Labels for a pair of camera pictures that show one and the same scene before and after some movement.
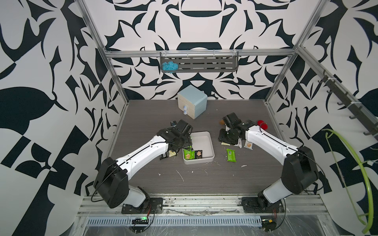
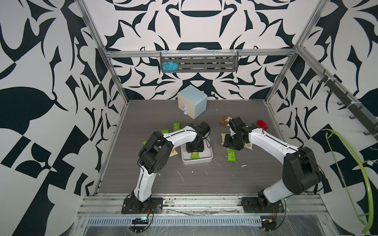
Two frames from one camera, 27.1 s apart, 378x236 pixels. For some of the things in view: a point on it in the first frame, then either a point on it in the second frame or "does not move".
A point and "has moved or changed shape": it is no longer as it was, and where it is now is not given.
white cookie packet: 248,144 does not move
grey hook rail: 359,112 does not move
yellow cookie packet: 172,153 does not move
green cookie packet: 231,155 does not move
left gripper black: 186,141 → 199,148
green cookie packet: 189,154 has moved or changed shape
